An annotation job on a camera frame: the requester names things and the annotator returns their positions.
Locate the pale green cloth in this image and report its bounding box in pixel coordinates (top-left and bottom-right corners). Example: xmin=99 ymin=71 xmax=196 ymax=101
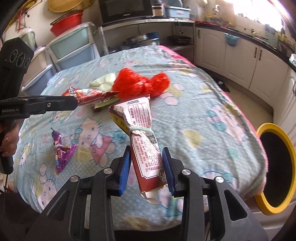
xmin=90 ymin=73 xmax=116 ymax=90

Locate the black microwave oven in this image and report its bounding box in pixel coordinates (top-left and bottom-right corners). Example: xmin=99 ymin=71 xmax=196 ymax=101
xmin=99 ymin=0 xmax=154 ymax=25

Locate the blue plastic drawer unit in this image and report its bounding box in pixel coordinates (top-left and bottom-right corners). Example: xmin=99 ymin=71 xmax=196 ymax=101
xmin=21 ymin=47 xmax=58 ymax=95
xmin=45 ymin=22 xmax=101 ymax=72

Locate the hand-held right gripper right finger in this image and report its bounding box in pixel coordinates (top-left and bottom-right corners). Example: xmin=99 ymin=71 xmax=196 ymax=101
xmin=162 ymin=147 xmax=269 ymax=241

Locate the metal shelf rack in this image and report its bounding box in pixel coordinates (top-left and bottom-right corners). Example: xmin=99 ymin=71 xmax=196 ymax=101
xmin=97 ymin=17 xmax=197 ymax=62

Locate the black blender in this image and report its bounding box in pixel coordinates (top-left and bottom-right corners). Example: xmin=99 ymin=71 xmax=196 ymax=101
xmin=151 ymin=0 xmax=165 ymax=16

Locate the blue knife rack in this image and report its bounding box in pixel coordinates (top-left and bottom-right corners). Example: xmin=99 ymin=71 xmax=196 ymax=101
xmin=264 ymin=23 xmax=279 ymax=47

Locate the red and white packet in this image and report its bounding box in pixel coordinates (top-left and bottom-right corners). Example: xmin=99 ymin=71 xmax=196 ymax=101
xmin=108 ymin=94 xmax=167 ymax=205

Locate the black kitchen countertop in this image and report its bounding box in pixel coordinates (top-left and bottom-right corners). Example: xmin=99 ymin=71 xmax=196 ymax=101
xmin=195 ymin=21 xmax=296 ymax=70

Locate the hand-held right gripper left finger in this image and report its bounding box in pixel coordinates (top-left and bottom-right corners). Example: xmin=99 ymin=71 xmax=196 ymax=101
xmin=25 ymin=146 xmax=133 ymax=241

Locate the black floor mat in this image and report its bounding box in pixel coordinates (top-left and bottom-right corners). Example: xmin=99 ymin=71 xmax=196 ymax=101
xmin=211 ymin=77 xmax=232 ymax=93

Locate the round bamboo board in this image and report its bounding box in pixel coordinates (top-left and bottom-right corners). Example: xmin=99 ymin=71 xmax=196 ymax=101
xmin=47 ymin=0 xmax=92 ymax=12

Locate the yellow rimmed trash bin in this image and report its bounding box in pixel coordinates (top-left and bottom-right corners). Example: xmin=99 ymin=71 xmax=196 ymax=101
xmin=254 ymin=123 xmax=296 ymax=216

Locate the green snack wrapper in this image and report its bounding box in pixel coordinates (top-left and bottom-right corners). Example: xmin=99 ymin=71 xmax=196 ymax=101
xmin=93 ymin=98 xmax=121 ymax=113

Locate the grey plastic dish bin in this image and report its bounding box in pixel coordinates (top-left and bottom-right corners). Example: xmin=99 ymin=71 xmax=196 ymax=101
xmin=164 ymin=6 xmax=192 ymax=19

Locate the steel pot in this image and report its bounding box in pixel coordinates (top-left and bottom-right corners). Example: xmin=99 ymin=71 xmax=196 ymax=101
xmin=126 ymin=32 xmax=160 ymax=47

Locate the red plastic basin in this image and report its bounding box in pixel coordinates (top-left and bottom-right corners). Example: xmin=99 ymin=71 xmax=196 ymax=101
xmin=50 ymin=13 xmax=84 ymax=37

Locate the red snack wrapper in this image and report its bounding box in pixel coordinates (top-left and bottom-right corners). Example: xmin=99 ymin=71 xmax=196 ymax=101
xmin=62 ymin=87 xmax=121 ymax=107

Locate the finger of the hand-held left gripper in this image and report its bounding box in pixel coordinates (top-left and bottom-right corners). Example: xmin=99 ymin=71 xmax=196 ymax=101
xmin=23 ymin=95 xmax=78 ymax=117

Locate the person's left hand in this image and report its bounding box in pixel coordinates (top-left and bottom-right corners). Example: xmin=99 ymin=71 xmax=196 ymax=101
xmin=0 ymin=122 xmax=20 ymax=159

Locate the black wok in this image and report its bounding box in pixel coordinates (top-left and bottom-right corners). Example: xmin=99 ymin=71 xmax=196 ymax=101
xmin=167 ymin=35 xmax=192 ymax=45

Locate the purple foil snack wrapper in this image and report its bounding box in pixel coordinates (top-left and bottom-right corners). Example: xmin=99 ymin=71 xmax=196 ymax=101
xmin=51 ymin=128 xmax=78 ymax=174

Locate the printed blue blanket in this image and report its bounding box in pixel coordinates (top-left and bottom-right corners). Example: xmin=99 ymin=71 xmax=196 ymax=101
xmin=7 ymin=45 xmax=266 ymax=231

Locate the blue hanging bin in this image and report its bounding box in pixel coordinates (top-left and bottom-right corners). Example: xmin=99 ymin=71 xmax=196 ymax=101
xmin=223 ymin=33 xmax=240 ymax=47

